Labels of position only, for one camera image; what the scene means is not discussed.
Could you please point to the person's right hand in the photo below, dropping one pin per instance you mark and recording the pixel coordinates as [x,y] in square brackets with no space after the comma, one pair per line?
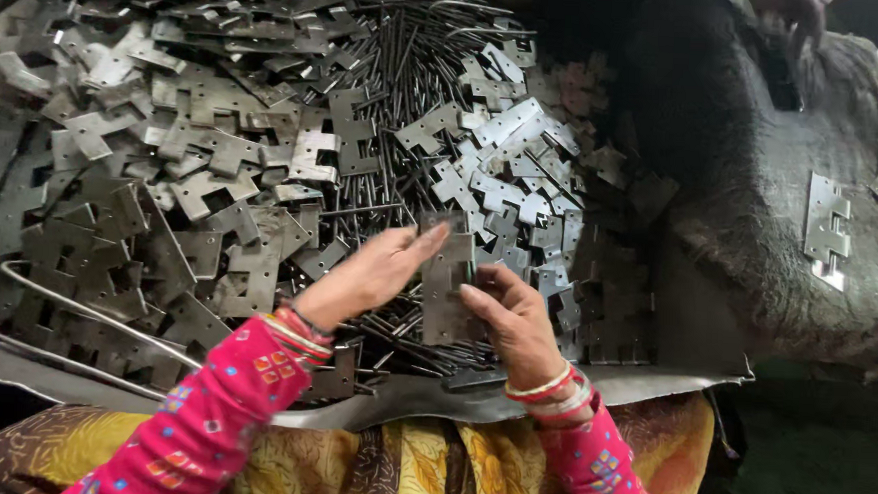
[521,334]

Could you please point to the person's left hand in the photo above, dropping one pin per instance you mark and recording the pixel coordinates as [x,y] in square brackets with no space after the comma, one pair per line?
[366,277]

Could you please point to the person's left fingers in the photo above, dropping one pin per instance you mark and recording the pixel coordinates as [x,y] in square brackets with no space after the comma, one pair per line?
[416,246]

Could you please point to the single grey hinge leaf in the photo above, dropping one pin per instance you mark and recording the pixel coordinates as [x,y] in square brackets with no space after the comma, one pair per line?
[447,307]

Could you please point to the red and white left bangles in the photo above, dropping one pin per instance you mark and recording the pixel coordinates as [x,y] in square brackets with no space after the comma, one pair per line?
[300,337]

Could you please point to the red and white bangles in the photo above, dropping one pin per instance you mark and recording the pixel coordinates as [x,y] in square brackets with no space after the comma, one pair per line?
[300,337]
[551,396]

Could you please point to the grey sheet metal tray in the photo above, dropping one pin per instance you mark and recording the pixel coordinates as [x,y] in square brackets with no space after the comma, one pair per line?
[416,404]

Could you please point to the heap of thin metal pins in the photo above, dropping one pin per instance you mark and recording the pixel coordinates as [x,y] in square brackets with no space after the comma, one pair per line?
[410,72]

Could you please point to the red and white right bangles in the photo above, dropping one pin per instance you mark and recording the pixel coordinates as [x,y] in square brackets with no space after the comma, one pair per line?
[551,396]

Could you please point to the yellow brown patterned garment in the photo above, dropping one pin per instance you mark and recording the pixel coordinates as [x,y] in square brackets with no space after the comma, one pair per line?
[397,470]

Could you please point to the pile of metal hinge plates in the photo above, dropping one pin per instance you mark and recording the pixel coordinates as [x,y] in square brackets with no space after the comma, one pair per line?
[151,149]

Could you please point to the bent metal rod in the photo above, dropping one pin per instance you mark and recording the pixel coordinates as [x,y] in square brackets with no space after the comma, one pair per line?
[65,361]
[83,307]

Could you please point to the dark coarse sackcloth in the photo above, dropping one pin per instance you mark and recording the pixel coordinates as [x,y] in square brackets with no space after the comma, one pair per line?
[752,143]

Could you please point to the assembled shiny metal hinge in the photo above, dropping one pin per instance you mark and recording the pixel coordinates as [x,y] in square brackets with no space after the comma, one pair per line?
[825,222]

